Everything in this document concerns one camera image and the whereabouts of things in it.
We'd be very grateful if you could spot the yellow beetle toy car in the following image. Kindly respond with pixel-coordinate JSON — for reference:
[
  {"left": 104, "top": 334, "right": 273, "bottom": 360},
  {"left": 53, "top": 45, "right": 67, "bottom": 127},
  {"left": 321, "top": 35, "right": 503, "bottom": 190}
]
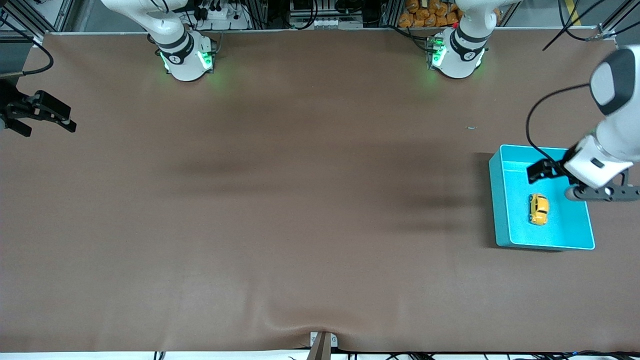
[{"left": 528, "top": 193, "right": 550, "bottom": 226}]

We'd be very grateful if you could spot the teal plastic bin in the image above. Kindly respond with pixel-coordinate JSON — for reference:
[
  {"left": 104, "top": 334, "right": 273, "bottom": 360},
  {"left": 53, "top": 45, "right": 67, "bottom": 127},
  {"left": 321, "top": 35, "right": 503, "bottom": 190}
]
[{"left": 488, "top": 144, "right": 596, "bottom": 251}]

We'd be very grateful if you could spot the white power strip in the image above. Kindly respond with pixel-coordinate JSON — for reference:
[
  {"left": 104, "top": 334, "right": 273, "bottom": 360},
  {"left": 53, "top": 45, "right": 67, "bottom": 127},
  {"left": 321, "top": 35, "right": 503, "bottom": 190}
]
[{"left": 197, "top": 2, "right": 251, "bottom": 31}]

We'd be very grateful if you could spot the orange snack packs pile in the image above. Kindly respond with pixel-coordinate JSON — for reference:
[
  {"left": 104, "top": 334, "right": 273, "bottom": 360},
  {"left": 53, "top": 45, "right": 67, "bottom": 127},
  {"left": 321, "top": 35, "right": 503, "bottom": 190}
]
[{"left": 398, "top": 0, "right": 463, "bottom": 29}]

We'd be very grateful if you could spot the brown table mat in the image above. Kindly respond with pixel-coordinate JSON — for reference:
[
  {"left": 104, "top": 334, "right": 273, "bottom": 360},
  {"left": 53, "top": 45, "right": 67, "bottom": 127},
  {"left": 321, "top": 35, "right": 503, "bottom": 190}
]
[{"left": 0, "top": 29, "right": 640, "bottom": 354}]

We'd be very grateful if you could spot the metal table clamp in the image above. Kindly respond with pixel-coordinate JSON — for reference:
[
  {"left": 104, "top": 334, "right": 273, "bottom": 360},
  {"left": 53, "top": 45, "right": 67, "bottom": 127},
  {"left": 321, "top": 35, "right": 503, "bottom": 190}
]
[{"left": 309, "top": 331, "right": 339, "bottom": 360}]

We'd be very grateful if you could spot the white terminal strip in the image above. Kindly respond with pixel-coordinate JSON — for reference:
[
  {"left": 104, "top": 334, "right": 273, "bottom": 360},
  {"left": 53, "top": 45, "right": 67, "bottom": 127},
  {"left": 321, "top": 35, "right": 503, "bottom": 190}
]
[{"left": 310, "top": 17, "right": 364, "bottom": 30}]

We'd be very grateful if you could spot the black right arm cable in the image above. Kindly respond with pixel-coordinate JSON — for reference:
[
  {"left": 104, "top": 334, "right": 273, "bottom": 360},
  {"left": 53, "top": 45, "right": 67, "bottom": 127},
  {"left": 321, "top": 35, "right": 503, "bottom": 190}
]
[{"left": 0, "top": 14, "right": 55, "bottom": 77}]

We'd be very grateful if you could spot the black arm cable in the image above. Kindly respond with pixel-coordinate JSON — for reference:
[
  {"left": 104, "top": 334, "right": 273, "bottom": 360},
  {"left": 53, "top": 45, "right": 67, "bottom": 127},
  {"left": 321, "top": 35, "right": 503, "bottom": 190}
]
[
  {"left": 525, "top": 83, "right": 592, "bottom": 163},
  {"left": 0, "top": 14, "right": 55, "bottom": 77}
]

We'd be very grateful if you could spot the aluminium frame rail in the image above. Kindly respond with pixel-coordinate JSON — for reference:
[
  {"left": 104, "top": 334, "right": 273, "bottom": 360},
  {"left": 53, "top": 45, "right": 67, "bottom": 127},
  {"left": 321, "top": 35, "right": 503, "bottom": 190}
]
[{"left": 0, "top": 0, "right": 83, "bottom": 42}]

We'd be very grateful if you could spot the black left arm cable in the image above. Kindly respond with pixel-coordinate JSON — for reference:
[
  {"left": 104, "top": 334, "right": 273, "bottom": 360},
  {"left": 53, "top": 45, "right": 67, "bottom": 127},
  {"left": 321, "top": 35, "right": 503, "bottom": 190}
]
[{"left": 525, "top": 83, "right": 592, "bottom": 163}]

